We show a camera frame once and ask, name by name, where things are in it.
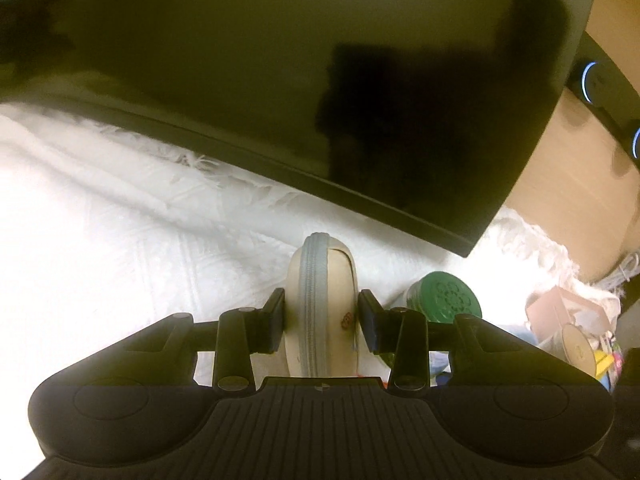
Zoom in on small green lid jar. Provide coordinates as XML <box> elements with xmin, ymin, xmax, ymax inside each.
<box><xmin>380</xmin><ymin>271</ymin><xmax>483</xmax><ymax>376</ymax></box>

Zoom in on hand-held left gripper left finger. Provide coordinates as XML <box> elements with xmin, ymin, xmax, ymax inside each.
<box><xmin>125</xmin><ymin>287</ymin><xmax>287</xmax><ymax>392</ymax></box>

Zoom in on yellow plush toy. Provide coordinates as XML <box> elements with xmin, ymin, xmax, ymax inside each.
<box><xmin>592</xmin><ymin>352</ymin><xmax>613</xmax><ymax>386</ymax></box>

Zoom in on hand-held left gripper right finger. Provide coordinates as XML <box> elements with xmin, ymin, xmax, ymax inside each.
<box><xmin>357</xmin><ymin>289</ymin><xmax>511</xmax><ymax>392</ymax></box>

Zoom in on beige round zip pouch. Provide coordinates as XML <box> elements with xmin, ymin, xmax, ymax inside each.
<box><xmin>282</xmin><ymin>232</ymin><xmax>361</xmax><ymax>377</ymax></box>

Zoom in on large clear powder jar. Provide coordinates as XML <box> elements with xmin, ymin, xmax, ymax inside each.
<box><xmin>560</xmin><ymin>324</ymin><xmax>596</xmax><ymax>376</ymax></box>

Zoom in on black device blue ring lights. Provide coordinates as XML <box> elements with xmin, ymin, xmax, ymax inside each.
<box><xmin>567</xmin><ymin>30</ymin><xmax>640</xmax><ymax>161</ymax></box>

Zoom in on white cable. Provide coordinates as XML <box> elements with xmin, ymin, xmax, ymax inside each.
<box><xmin>607</xmin><ymin>252</ymin><xmax>640</xmax><ymax>286</ymax></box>

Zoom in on pink cardboard box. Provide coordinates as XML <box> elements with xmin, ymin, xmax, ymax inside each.
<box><xmin>525</xmin><ymin>287</ymin><xmax>623</xmax><ymax>356</ymax></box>

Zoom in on white textured cloth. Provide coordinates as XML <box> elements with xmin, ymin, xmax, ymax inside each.
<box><xmin>0</xmin><ymin>100</ymin><xmax>621</xmax><ymax>391</ymax></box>

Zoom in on black monitor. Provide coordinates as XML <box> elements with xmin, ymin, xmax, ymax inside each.
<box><xmin>0</xmin><ymin>0</ymin><xmax>601</xmax><ymax>258</ymax></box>

